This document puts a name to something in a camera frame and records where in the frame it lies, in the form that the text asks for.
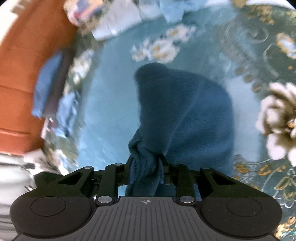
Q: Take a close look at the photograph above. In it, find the blue fleece zip jacket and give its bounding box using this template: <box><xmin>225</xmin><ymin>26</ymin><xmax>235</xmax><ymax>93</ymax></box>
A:
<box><xmin>125</xmin><ymin>63</ymin><xmax>235</xmax><ymax>197</ymax></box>

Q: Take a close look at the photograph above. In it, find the folded blue clothes stack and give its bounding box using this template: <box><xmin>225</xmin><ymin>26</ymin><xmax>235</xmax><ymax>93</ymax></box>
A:
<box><xmin>31</xmin><ymin>48</ymin><xmax>75</xmax><ymax>137</ymax></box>

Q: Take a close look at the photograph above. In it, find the teal floral bed blanket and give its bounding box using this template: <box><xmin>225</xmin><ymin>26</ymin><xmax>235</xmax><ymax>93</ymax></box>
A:
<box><xmin>47</xmin><ymin>4</ymin><xmax>295</xmax><ymax>240</ymax></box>

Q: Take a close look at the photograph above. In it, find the grey floral pillow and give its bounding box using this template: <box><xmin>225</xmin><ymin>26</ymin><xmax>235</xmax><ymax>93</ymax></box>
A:
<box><xmin>63</xmin><ymin>1</ymin><xmax>143</xmax><ymax>40</ymax></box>

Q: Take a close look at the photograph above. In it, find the light blue garment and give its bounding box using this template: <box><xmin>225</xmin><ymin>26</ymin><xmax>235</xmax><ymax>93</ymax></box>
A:
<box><xmin>134</xmin><ymin>1</ymin><xmax>206</xmax><ymax>23</ymax></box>

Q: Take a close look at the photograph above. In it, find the orange wooden bed frame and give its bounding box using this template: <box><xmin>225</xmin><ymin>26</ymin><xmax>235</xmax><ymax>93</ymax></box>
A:
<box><xmin>1</xmin><ymin>0</ymin><xmax>77</xmax><ymax>155</ymax></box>

